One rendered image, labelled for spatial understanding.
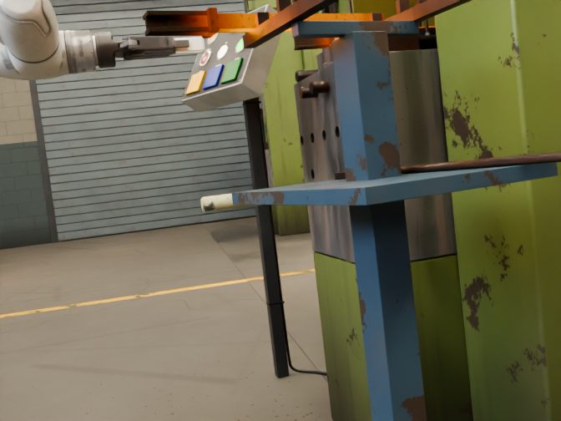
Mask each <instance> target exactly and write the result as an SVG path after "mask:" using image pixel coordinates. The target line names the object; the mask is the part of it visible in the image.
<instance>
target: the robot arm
mask: <svg viewBox="0 0 561 421"><path fill-rule="evenodd" d="M204 50H205V40H204V39H203V38H202V37H191V38H172V37H171V36H168V37H132V36H128V37H127V38H122V40H121V41H116V42H114V41H113V36H112V33H110V32H107V33H95V34H94V36H92V35H91V31H90V30H73V31H70V30H67V31H59V30H58V20H57V18H56V14H55V12H54V10H53V6H52V4H51V2H50V1H49V0H0V76H1V77H4V78H8V79H19V80H39V79H53V78H57V77H59V76H62V75H65V74H70V73H71V74H80V73H87V72H95V71H96V66H99V68H114V67H115V65H116V63H115V58H124V60H128V61H130V60H134V59H139V58H156V57H164V56H166V57H168V56H169V55H170V54H181V53H203V52H204Z"/></svg>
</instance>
